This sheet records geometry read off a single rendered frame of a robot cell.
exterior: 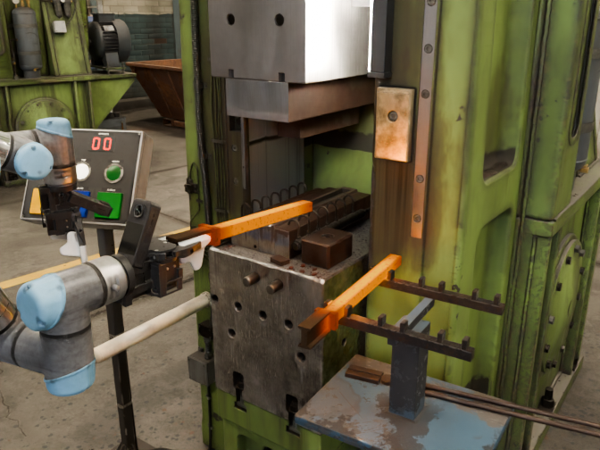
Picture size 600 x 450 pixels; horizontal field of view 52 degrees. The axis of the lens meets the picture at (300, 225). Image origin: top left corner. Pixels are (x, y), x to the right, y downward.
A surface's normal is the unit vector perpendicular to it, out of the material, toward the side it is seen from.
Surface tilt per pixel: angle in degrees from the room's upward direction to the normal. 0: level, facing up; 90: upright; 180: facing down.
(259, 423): 90
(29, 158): 90
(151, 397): 0
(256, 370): 90
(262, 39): 90
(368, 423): 0
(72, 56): 79
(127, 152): 60
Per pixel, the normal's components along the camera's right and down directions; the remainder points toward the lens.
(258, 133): 0.81, 0.19
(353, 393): 0.00, -0.95
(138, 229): -0.50, -0.23
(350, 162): -0.58, 0.27
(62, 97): 0.63, 0.25
